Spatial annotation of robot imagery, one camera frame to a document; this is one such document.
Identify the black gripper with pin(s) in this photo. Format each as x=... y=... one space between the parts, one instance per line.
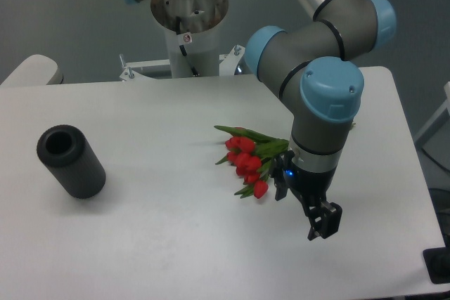
x=308 y=176

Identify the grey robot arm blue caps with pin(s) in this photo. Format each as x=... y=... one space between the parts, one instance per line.
x=310 y=71

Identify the red tulip bouquet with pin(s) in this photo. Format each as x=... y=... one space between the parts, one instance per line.
x=252 y=154

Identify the white furniture at right edge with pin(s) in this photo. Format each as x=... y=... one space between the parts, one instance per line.
x=437 y=120

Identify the black device at table corner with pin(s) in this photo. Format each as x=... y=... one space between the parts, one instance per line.
x=437 y=264

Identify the black cylindrical vase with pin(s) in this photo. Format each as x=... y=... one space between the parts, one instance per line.
x=66 y=153

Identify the white chair backrest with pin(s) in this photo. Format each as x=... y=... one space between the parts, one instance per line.
x=36 y=70

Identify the white metal base frame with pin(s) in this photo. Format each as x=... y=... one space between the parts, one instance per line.
x=179 y=66

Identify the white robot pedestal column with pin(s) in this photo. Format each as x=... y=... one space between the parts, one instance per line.
x=191 y=26

